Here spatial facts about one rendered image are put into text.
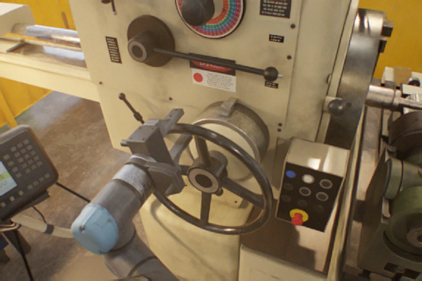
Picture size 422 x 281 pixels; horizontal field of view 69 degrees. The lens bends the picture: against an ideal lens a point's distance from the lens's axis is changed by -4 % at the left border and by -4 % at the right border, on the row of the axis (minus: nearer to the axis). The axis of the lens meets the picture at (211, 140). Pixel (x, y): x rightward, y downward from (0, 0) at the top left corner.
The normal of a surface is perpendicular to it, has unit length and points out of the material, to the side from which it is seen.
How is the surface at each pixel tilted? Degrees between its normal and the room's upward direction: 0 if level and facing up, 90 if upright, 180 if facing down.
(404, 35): 90
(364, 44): 32
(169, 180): 90
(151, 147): 76
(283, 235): 0
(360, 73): 51
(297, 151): 0
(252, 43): 90
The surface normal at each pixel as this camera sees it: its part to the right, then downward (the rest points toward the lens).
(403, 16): -0.41, 0.61
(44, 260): -0.03, -0.76
